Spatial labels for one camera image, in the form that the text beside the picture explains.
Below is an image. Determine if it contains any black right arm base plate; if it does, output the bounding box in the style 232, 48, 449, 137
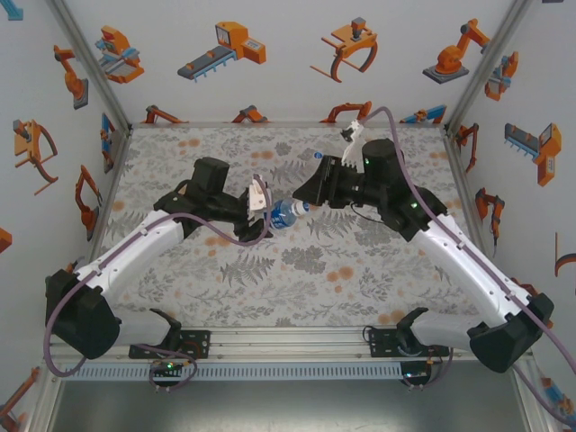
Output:
367, 327, 451, 359

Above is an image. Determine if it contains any aluminium side rail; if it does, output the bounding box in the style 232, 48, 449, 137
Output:
443, 128, 512, 325
87, 128, 134, 253

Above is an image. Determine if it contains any aluminium back rail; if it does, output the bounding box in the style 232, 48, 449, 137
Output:
129, 120, 450, 131

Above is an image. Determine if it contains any aluminium corner post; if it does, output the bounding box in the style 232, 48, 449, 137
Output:
443, 0, 536, 134
44, 0, 135, 134

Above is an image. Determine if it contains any clear bottle with blue label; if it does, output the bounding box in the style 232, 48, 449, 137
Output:
267, 197, 311, 231

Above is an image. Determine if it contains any floral patterned table mat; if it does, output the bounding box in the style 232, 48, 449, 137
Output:
92, 125, 499, 329

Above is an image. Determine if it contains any slotted grey cable duct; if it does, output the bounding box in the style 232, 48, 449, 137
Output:
60, 363, 404, 383

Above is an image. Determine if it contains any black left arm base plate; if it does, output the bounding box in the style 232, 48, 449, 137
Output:
129, 329, 212, 360

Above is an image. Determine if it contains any aluminium frame leg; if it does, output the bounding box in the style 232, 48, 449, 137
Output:
510, 359, 557, 432
24, 359, 64, 432

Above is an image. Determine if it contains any aluminium front frame rail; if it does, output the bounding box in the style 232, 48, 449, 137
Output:
42, 326, 536, 365

